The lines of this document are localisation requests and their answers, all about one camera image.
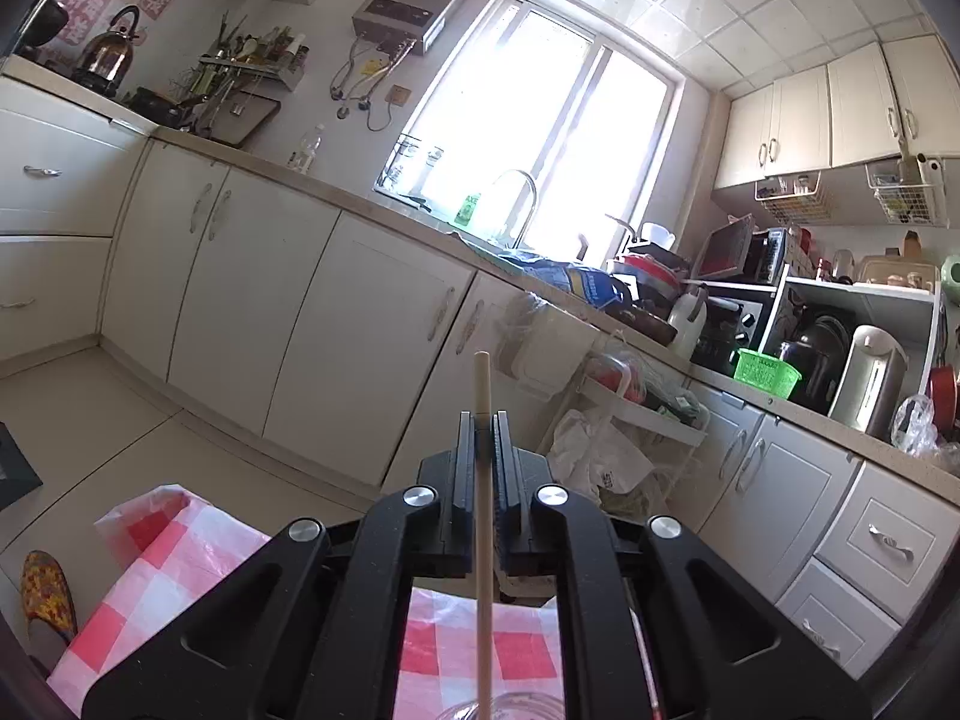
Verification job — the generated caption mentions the clear glass jar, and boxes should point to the clear glass jar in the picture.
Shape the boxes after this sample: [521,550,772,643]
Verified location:
[433,692,569,720]

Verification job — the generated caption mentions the steel kettle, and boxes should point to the steel kettle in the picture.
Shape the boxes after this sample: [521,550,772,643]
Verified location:
[78,5,144,85]

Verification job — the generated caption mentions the white plastic bag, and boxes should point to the white plastic bag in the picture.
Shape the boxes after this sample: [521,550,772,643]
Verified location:
[546,409,656,509]

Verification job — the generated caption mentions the white trolley cart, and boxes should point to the white trolley cart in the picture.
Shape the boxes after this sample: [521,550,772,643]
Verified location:
[538,349,711,515]

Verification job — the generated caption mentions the black microwave oven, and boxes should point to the black microwave oven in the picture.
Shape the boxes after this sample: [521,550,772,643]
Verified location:
[692,213,790,287]

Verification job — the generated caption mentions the white counter shelf rack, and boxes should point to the white counter shelf rack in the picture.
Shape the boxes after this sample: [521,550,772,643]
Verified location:
[703,272,944,422]

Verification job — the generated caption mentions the stack of pots and bowls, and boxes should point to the stack of pots and bowls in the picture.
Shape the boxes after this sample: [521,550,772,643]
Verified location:
[602,221,692,347]

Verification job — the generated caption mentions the grey water heater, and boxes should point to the grey water heater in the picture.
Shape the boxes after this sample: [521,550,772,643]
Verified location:
[352,0,482,56]

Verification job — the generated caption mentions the red pot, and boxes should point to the red pot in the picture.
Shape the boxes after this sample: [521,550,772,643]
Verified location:
[925,363,960,434]

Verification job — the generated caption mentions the red produce bag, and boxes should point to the red produce bag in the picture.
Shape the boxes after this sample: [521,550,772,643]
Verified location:
[583,355,647,404]

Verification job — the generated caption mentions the clear crumpled plastic bag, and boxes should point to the clear crumpled plastic bag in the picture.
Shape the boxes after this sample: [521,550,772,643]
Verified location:
[889,393,944,456]

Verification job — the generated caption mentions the blue printed bag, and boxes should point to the blue printed bag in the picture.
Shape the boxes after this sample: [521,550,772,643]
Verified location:
[498,247,635,310]

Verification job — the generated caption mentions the green plastic basket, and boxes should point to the green plastic basket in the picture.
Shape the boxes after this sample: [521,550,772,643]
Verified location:
[730,348,803,403]

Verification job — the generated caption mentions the beige storage container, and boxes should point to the beige storage container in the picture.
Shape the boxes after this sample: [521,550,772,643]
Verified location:
[853,254,940,288]

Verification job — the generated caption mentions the white plastic jug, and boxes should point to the white plastic jug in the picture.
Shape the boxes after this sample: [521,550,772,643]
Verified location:
[666,285,710,361]

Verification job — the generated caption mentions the steel sink faucet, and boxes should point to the steel sink faucet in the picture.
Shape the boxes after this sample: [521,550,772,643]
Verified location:
[486,169,540,250]

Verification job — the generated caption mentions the dark cutting board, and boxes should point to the dark cutting board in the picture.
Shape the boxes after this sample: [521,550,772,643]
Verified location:
[201,88,283,150]

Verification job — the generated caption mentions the wall utensil rack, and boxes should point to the wall utensil rack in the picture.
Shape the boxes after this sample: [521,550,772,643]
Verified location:
[176,11,311,137]

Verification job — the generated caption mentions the white thermos pot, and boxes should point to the white thermos pot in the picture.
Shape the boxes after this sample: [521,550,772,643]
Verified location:
[827,324,910,441]

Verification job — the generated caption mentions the white lower kitchen cabinets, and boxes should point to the white lower kitchen cabinets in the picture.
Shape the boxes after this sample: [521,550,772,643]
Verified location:
[0,75,960,682]

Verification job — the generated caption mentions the patterned orange slipper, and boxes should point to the patterned orange slipper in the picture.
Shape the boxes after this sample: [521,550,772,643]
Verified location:
[20,550,79,644]

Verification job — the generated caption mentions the white wire basket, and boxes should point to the white wire basket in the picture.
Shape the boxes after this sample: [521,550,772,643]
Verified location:
[865,153,951,228]
[753,170,835,227]

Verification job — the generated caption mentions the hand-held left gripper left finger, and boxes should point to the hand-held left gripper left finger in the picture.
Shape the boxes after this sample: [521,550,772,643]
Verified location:
[81,411,481,720]

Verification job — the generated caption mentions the white hanging bin with bag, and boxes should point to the white hanging bin with bag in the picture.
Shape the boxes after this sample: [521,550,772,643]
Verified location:
[493,292,602,400]

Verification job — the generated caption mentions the black toaster oven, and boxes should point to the black toaster oven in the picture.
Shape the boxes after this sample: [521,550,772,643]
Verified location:
[692,296,767,377]

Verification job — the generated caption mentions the black wok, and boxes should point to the black wok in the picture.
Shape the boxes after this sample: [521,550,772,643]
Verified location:
[13,0,70,55]

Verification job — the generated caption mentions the wooden chopstick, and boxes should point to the wooden chopstick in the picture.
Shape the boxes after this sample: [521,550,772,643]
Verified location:
[472,351,497,720]

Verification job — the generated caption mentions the black electric kettle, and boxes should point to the black electric kettle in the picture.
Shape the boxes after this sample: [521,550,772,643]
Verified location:
[775,310,854,415]

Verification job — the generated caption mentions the red checkered plastic tablecloth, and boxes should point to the red checkered plastic tablecloth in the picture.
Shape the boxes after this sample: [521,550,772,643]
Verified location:
[46,486,571,720]

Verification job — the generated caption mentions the kitchen window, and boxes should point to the kitchen window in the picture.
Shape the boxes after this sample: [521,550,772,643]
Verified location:
[373,0,686,272]

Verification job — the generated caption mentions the white wall cabinets with baskets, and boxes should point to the white wall cabinets with baskets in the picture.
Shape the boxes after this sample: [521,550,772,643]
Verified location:
[711,34,960,194]

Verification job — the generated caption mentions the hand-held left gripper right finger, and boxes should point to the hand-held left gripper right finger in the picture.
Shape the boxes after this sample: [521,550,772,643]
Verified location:
[491,411,875,720]

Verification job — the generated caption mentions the water heater hoses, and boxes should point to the water heater hoses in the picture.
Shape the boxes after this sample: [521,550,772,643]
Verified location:
[329,37,410,133]

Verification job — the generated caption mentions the clear plastic bottle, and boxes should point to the clear plastic bottle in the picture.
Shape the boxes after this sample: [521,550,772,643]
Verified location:
[288,124,326,174]

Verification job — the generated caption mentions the black pot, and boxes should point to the black pot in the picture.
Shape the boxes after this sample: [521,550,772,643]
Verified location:
[122,86,190,130]

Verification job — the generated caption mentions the black flat floor object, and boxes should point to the black flat floor object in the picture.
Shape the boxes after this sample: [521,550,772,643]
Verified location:
[0,422,44,512]

